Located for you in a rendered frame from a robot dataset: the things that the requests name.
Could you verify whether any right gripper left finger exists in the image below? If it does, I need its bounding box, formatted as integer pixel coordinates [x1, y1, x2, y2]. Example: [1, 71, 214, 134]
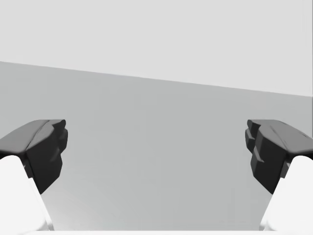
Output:
[0, 119, 68, 232]

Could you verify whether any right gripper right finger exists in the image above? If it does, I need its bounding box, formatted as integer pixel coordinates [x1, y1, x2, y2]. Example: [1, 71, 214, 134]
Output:
[245, 119, 313, 232]

